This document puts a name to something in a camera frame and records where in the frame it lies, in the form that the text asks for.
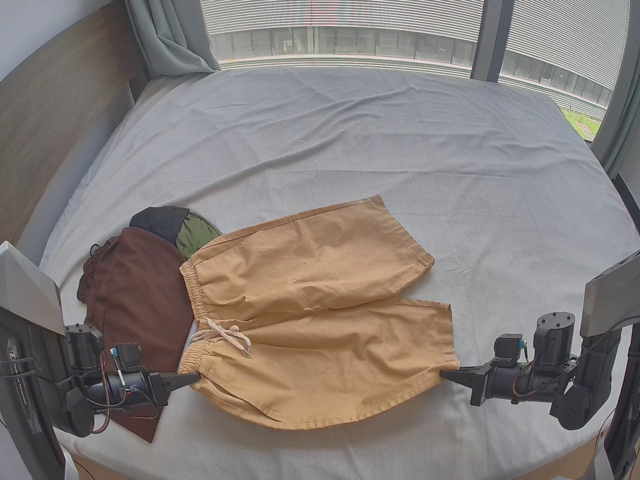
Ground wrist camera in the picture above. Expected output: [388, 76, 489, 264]
[111, 343, 144, 374]
[494, 333, 526, 369]

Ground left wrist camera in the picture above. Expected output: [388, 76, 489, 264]
[111, 343, 144, 374]

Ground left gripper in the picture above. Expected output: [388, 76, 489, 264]
[104, 369, 173, 410]

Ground grey-green curtain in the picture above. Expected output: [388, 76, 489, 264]
[119, 0, 222, 79]
[591, 0, 640, 181]

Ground green garment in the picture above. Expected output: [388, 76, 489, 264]
[176, 211, 224, 262]

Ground tan shorts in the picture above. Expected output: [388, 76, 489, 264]
[178, 195, 460, 431]

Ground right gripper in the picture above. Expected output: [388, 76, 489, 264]
[469, 362, 534, 409]

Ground window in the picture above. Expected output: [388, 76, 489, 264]
[192, 0, 632, 144]

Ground bed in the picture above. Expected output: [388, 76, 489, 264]
[0, 0, 640, 480]

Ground black garment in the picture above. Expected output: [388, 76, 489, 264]
[129, 206, 191, 247]

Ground brown shorts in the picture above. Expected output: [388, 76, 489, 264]
[76, 227, 202, 443]

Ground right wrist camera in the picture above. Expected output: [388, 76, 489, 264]
[494, 333, 526, 369]

